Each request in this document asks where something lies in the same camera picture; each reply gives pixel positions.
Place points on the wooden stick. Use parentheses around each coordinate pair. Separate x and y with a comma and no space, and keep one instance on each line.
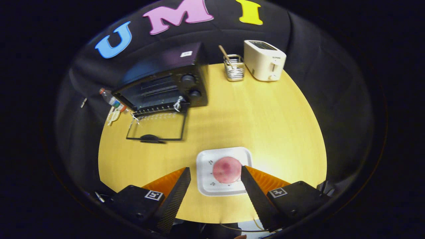
(223,51)

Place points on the clear plastic water bottle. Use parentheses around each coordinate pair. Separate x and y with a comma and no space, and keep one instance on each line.
(111,99)

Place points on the white square tray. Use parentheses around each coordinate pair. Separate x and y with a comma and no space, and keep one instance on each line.
(206,159)

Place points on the black toaster oven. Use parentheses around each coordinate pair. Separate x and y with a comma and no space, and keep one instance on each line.
(159,66)

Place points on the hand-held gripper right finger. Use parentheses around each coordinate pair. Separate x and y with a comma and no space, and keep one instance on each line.
(255,199)

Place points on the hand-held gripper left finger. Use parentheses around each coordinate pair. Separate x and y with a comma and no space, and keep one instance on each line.
(174,199)

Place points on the cream pop-up toaster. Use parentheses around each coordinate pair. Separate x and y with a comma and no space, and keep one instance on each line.
(262,63)

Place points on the silver cloth clip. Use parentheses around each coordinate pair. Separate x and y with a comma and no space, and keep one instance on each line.
(83,103)

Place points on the round pink meat slice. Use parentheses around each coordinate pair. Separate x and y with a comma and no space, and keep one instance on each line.
(225,169)

